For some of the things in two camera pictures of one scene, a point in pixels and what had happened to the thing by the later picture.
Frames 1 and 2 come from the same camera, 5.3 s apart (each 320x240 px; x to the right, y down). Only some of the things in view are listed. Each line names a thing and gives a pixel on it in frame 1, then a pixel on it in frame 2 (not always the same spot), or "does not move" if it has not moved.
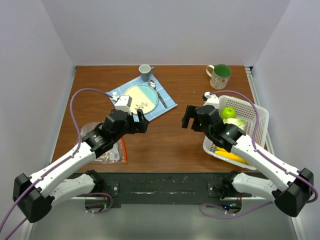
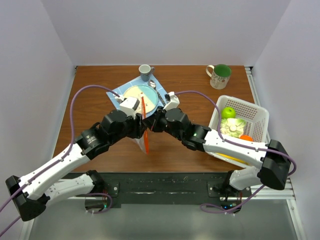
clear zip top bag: x=118 y=154 to x=143 y=140
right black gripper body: x=198 y=126 to x=160 y=124
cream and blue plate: x=143 y=97 does not move
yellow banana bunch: x=229 y=155 does not move
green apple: x=228 y=112 does not move
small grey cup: x=145 y=71 does not move
